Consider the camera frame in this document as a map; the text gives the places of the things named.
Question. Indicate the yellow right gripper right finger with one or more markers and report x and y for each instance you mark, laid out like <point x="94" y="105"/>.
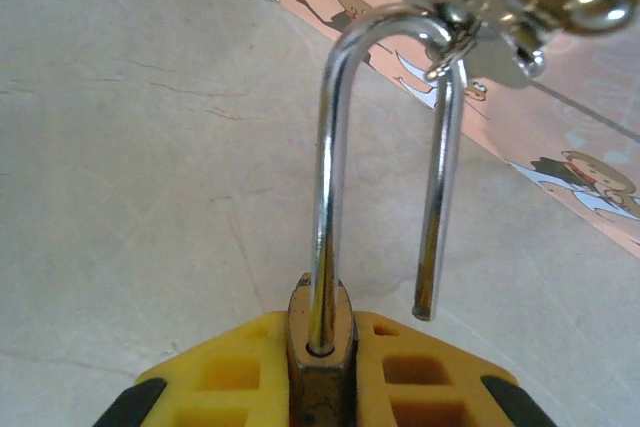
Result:
<point x="430" y="382"/>

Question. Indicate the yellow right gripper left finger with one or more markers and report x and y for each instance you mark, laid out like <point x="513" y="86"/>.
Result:
<point x="220" y="377"/>

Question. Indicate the brass padlock with chrome shackle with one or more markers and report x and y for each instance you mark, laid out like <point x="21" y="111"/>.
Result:
<point x="320" y="392"/>

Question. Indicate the chrome metal latch fitting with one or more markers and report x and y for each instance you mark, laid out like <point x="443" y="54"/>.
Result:
<point x="492" y="29"/>

